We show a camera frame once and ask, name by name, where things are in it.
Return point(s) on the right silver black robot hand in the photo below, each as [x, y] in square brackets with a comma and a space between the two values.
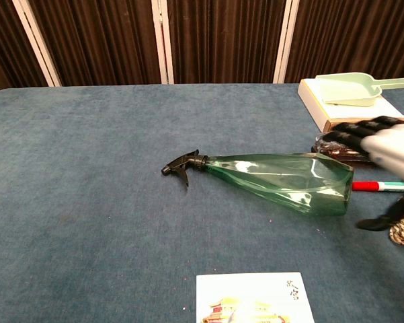
[393, 148]

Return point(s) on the green glass cup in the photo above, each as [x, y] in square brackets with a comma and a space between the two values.
[289, 181]

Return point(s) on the cola bottle with red label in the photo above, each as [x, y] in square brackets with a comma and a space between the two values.
[343, 155]

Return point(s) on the red white marker pen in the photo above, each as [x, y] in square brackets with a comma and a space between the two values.
[366, 186]

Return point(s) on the mint green plastic dustpan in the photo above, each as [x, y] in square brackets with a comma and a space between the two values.
[346, 89]

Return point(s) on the dark brown curtain panel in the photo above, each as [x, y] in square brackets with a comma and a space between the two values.
[6, 40]
[356, 37]
[97, 40]
[225, 40]

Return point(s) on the white illustrated postcard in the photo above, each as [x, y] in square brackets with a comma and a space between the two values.
[248, 296]

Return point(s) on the blue table cloth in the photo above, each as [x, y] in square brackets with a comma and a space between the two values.
[87, 202]

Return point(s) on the white screen frame post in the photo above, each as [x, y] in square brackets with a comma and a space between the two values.
[37, 43]
[163, 43]
[285, 43]

